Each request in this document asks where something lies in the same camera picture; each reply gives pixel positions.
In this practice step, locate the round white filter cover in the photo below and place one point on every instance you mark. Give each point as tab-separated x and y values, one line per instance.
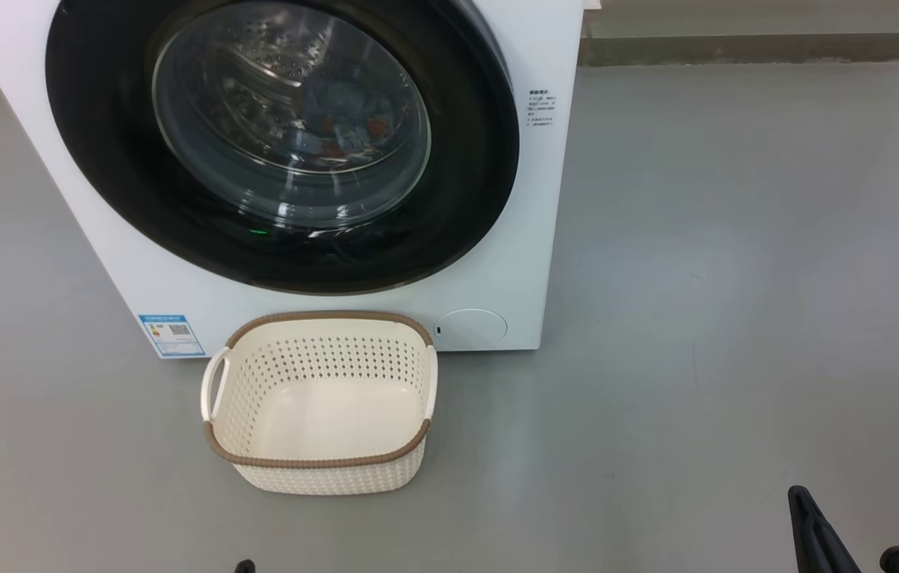
472	329

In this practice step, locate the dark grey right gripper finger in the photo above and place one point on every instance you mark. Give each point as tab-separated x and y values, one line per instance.
897	561
815	537

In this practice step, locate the blue energy label sticker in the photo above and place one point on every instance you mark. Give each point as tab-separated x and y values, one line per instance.
171	336

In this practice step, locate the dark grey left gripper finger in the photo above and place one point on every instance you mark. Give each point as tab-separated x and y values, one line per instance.
244	567

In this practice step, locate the black round washing machine door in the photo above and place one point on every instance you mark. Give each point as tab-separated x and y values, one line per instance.
99	159

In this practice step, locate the steel washing machine drum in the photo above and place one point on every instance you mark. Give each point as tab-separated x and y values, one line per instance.
258	64

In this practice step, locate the blue cartoon print garment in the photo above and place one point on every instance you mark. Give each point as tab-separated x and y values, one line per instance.
338	119

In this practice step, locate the cream perforated laundry basket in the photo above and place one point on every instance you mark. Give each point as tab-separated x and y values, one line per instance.
322	477

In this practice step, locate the small printed text sticker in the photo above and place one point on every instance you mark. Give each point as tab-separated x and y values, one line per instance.
542	107

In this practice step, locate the white washing machine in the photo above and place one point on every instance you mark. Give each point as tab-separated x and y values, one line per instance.
545	239

